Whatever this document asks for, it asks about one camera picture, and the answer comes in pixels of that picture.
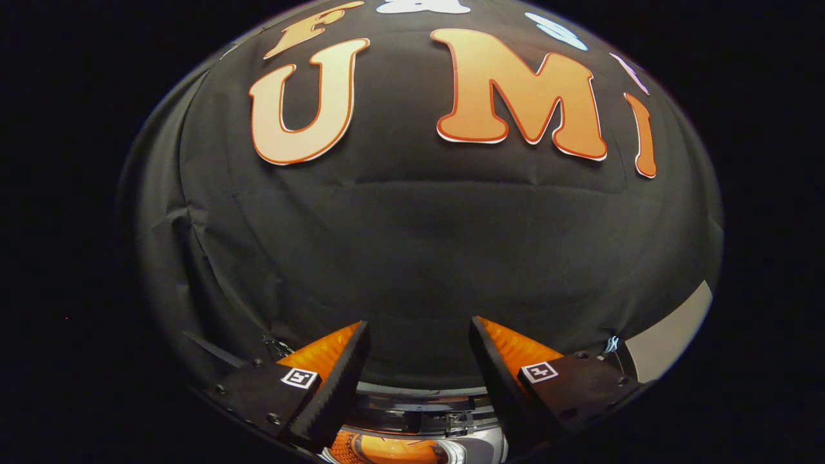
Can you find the dark transparent washing machine lid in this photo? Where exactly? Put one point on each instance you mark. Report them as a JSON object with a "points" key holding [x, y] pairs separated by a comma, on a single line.
{"points": [[419, 399]]}

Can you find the grey washing machine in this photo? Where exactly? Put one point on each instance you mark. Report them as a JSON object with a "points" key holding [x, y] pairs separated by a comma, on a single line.
{"points": [[477, 448]]}

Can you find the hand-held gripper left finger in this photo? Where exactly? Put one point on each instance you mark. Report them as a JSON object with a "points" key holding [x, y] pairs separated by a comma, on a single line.
{"points": [[341, 380]]}

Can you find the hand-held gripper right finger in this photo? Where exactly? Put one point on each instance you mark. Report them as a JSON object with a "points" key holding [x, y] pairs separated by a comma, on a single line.
{"points": [[503, 386]]}

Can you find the grey top side table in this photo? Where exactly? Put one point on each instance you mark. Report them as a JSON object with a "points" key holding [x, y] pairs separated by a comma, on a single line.
{"points": [[670, 335]]}

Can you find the yellow polo shirt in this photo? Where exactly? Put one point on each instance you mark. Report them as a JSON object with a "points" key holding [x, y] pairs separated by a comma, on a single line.
{"points": [[399, 450]]}

